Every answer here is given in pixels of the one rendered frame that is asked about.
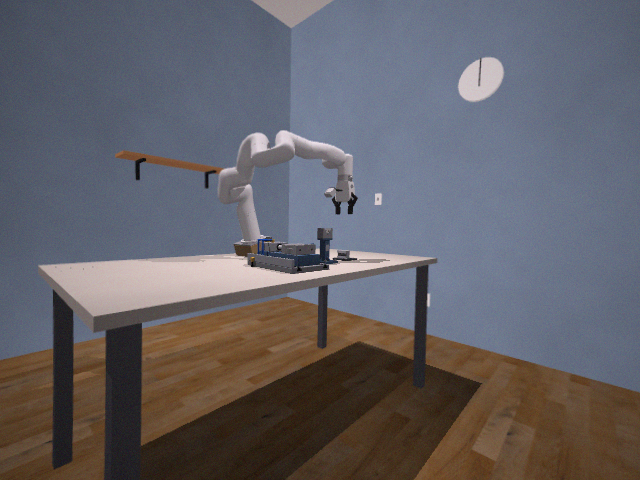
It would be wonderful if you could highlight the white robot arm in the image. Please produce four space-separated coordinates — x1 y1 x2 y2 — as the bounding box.
218 131 354 244

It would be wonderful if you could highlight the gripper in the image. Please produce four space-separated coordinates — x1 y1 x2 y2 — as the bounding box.
332 180 358 215

